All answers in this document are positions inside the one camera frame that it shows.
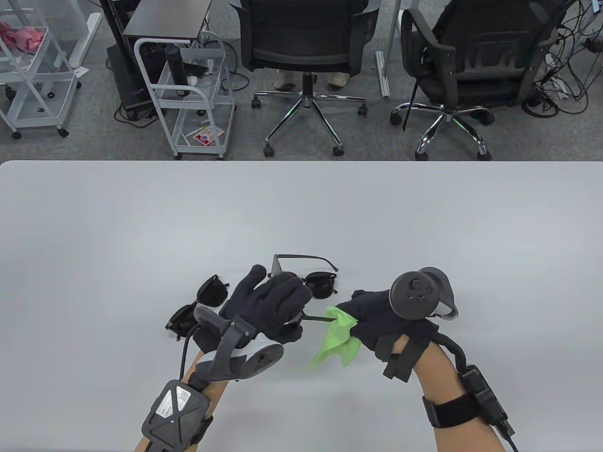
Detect person's right hand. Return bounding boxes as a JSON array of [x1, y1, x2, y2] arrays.
[[337, 290, 440, 364]]

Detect person's left hand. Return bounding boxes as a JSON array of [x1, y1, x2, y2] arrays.
[[192, 264, 314, 354]]

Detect black browline sunglasses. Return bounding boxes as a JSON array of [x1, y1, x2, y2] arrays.
[[272, 253, 340, 325]]

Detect green cleaning cloth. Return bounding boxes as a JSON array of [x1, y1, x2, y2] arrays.
[[311, 306, 362, 369]]

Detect thin metal frame sunglasses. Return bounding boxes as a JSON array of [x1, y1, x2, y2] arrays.
[[268, 271, 340, 300]]

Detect black thick frame sunglasses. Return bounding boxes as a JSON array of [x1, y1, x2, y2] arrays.
[[164, 274, 230, 341]]

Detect person's right forearm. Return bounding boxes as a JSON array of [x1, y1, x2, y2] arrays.
[[393, 337, 508, 452]]

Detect grey right hand controller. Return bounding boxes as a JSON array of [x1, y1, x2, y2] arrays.
[[390, 267, 459, 323]]

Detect grey hand controller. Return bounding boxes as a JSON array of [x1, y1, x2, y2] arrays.
[[390, 267, 459, 323], [193, 305, 286, 383]]

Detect grey left hand controller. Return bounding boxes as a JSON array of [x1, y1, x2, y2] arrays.
[[193, 305, 286, 383]]

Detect black right wrist sensor box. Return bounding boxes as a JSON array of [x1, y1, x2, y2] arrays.
[[423, 365, 516, 438]]

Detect black wrist sensor box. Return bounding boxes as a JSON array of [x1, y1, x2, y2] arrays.
[[423, 365, 516, 438], [141, 379, 214, 452]]

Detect black left wrist sensor box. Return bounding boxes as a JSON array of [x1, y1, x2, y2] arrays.
[[141, 379, 214, 452]]

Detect red and white card packet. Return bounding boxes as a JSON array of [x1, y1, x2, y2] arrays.
[[192, 125, 226, 145]]

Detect white desk leg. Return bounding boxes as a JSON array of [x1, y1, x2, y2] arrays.
[[375, 0, 405, 98]]

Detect black cylindrical bottle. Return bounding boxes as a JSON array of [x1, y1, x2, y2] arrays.
[[164, 45, 192, 98]]

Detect black computer tower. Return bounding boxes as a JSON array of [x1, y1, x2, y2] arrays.
[[106, 42, 158, 121]]

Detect black mesh-back office chair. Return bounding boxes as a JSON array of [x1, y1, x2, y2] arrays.
[[230, 0, 381, 158]]

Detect white power strip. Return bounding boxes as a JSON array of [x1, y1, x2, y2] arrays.
[[546, 75, 571, 98]]

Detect dark brown small table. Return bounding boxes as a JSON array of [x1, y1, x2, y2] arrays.
[[122, 0, 215, 44]]

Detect black ribbed-back office chair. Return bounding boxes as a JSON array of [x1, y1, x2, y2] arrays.
[[390, 0, 573, 161]]

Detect white desk foot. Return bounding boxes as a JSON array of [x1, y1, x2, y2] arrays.
[[70, 12, 103, 70]]

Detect pink cloth bundle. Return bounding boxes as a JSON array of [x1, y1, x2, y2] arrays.
[[0, 21, 48, 52]]

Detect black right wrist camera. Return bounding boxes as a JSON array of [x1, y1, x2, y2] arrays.
[[383, 351, 416, 383]]

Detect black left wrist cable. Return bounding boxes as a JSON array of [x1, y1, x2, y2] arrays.
[[179, 327, 198, 382]]

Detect white rolling cart with handle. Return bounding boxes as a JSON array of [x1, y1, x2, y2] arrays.
[[134, 32, 237, 161]]

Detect bundle of black cables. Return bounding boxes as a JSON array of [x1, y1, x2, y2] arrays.
[[521, 0, 603, 118]]

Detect white rolling wire cart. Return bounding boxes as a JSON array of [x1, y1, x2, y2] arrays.
[[0, 0, 83, 139]]

